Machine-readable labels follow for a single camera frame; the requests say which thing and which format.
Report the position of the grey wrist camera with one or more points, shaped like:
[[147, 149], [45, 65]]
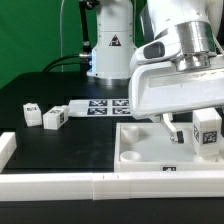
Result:
[[153, 52]]

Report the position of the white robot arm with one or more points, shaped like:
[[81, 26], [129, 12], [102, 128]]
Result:
[[180, 67]]

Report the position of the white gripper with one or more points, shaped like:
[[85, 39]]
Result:
[[156, 89]]

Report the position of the white square tabletop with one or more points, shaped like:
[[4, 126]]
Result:
[[144, 147]]

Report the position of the white U-shaped obstacle fence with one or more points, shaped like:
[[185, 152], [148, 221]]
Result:
[[103, 186]]

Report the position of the white sheet with tag markers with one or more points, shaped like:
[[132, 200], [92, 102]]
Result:
[[99, 108]]

